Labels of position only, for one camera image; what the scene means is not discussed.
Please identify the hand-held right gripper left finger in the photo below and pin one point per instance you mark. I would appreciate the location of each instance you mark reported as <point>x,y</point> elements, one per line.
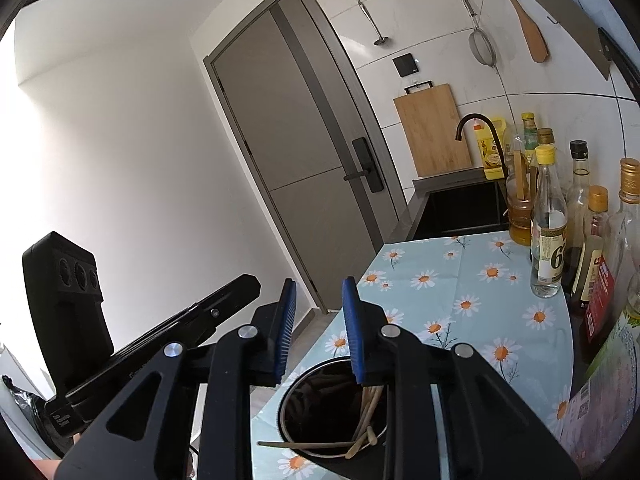
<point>287,332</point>

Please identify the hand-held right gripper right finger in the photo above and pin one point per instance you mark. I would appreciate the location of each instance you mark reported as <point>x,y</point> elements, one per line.
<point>352,332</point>

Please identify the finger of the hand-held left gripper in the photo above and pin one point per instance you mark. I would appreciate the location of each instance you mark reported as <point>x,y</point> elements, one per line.
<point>220,302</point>

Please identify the group of wooden chopsticks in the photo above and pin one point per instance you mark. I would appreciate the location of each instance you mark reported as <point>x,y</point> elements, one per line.
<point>369,402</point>

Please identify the black cup with metal rim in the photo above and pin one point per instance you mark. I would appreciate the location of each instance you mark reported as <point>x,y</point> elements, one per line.
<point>305,430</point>

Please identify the person's left forearm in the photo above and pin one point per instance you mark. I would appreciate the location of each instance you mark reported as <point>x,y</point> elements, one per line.
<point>47,470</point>

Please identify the black trash bag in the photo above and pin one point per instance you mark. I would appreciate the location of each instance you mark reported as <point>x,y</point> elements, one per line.
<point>22,402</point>

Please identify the blue daisy print tablecloth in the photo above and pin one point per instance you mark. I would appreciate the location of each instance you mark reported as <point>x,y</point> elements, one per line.
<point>450,285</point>

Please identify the black sink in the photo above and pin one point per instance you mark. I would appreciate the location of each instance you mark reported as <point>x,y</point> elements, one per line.
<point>460,205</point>

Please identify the grey door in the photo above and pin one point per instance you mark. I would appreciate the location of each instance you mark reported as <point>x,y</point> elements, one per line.
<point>300,135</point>

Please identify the amber honey jar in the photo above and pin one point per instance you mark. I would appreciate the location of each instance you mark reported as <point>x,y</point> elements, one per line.
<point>520,220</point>

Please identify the wooden cutting board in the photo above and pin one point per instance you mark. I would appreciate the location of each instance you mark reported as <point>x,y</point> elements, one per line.
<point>432,130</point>

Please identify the yellow plastic bottle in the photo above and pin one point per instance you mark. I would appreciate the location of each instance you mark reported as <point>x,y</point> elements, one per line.
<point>492,160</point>

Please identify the clear liquor bottle yellow cap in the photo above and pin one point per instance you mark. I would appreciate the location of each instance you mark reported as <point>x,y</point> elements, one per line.
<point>547,220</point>

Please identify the black curved faucet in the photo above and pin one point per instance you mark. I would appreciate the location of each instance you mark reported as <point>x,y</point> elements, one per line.
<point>474,117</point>

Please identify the red label bottle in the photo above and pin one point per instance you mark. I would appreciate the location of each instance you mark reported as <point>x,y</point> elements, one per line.
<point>600,290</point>

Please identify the dark sauce bottle gold cap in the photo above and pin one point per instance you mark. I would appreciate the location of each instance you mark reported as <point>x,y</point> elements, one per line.
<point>596,210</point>

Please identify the green bottle yellow cap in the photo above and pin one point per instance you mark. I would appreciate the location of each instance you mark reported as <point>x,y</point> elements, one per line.
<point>529,122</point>

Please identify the small bottle gold cap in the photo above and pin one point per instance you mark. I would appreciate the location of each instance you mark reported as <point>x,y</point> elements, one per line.
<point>545,136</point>

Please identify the clear bottle black cap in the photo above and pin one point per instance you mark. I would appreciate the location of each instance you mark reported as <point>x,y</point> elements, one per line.
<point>580,175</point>

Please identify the metal ladle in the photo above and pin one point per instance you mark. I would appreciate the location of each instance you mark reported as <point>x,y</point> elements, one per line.
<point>381,40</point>

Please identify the large clear bottle gold cap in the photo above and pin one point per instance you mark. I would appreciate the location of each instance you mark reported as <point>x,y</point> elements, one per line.
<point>627,210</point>

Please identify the metal mesh strainer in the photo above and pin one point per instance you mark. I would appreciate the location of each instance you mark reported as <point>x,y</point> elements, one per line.
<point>484,47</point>

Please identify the wooden spatula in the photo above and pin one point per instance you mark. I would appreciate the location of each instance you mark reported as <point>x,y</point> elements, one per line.
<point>535,40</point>

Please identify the black wall switch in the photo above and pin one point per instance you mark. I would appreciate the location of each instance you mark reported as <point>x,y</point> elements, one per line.
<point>406,64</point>

